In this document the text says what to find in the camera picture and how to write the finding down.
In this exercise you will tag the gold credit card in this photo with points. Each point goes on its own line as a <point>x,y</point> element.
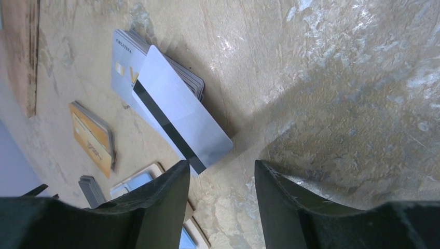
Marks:
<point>95,137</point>

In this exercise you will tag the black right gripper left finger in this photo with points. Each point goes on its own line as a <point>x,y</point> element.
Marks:
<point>33,222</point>

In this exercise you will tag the silver credit card stack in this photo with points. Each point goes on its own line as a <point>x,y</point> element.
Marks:
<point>128,54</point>

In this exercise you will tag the brown plywood board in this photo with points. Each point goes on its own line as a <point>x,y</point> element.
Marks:
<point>19,50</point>

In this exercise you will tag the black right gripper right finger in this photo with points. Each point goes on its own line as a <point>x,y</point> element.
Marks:
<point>294,217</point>

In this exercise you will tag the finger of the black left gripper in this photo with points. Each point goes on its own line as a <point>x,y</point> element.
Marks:
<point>38,190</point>

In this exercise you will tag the tan leather card holder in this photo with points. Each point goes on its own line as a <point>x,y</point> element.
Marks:
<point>163,217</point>

